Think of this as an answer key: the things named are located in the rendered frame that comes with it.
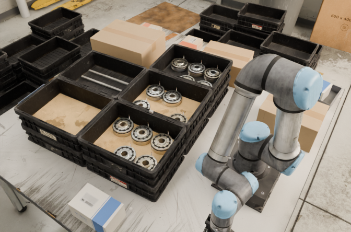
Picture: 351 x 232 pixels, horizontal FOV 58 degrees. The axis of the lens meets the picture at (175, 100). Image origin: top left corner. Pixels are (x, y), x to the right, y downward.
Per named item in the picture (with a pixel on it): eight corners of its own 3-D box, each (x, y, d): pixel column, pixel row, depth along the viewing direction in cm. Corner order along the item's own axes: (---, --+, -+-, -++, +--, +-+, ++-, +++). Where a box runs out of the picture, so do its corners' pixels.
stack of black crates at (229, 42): (263, 71, 308) (270, 41, 285) (250, 88, 289) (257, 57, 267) (226, 58, 325) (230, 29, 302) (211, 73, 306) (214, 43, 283)
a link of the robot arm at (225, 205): (244, 198, 99) (227, 216, 94) (240, 216, 106) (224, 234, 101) (224, 182, 103) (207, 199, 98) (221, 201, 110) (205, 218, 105)
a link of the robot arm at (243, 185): (234, 160, 112) (214, 180, 106) (262, 178, 106) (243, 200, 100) (232, 174, 117) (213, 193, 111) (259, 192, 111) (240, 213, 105)
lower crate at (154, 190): (186, 158, 161) (186, 142, 153) (155, 205, 141) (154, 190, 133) (121, 130, 175) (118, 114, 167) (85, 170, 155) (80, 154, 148)
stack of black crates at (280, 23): (279, 51, 334) (290, 11, 303) (267, 68, 313) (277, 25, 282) (242, 40, 351) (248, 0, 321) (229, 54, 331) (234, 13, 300)
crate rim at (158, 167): (187, 129, 147) (187, 126, 146) (153, 178, 128) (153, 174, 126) (116, 102, 162) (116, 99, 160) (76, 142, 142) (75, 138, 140)
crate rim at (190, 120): (213, 92, 167) (213, 89, 165) (187, 129, 147) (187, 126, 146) (148, 71, 181) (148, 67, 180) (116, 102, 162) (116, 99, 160)
